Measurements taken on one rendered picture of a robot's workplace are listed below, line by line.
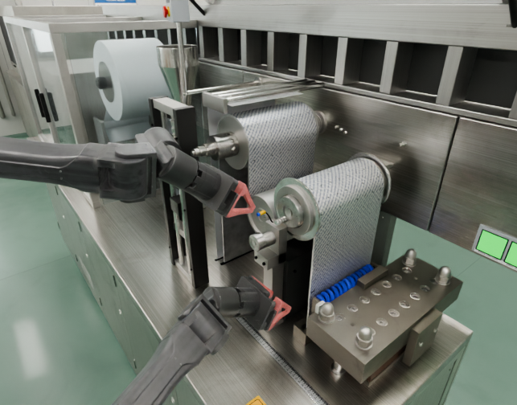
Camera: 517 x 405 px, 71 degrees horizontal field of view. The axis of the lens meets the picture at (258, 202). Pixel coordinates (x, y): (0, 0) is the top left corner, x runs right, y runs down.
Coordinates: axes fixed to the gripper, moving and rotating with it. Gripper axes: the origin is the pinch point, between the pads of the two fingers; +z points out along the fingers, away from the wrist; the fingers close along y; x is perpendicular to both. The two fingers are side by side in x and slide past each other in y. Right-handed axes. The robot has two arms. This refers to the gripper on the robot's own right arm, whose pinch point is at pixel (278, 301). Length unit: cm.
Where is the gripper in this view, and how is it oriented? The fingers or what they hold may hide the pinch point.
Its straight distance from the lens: 83.1
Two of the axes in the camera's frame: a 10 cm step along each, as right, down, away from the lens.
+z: 6.8, 1.9, 7.1
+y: 6.1, 3.8, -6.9
